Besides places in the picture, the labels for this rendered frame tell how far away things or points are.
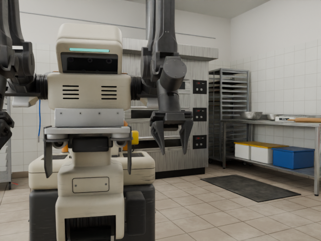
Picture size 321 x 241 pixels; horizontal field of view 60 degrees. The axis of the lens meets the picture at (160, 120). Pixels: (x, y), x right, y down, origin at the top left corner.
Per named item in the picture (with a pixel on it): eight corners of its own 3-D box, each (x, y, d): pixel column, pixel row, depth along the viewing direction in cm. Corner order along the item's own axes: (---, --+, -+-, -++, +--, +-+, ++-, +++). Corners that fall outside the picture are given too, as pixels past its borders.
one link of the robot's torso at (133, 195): (74, 240, 116) (74, 181, 115) (142, 235, 121) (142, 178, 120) (65, 278, 89) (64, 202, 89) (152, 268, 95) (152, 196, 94)
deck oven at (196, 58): (122, 188, 373) (122, 37, 367) (101, 170, 482) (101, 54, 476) (218, 177, 438) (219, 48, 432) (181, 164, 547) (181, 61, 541)
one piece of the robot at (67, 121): (50, 170, 96) (49, 108, 95) (130, 168, 101) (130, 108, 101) (39, 182, 80) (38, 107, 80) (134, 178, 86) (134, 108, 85)
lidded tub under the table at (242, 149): (233, 157, 492) (233, 142, 491) (253, 155, 510) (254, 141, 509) (248, 160, 457) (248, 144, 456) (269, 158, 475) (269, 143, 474)
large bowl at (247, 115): (234, 120, 490) (234, 111, 489) (251, 119, 506) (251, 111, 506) (250, 120, 455) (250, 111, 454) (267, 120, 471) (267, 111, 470)
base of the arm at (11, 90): (45, 77, 97) (8, 77, 95) (41, 60, 91) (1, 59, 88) (42, 96, 92) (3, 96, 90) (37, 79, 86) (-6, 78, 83)
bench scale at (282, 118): (274, 121, 409) (274, 115, 409) (288, 121, 426) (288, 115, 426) (293, 122, 383) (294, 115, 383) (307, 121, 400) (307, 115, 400)
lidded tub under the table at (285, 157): (271, 165, 413) (271, 147, 412) (292, 162, 433) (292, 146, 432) (293, 169, 379) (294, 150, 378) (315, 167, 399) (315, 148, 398)
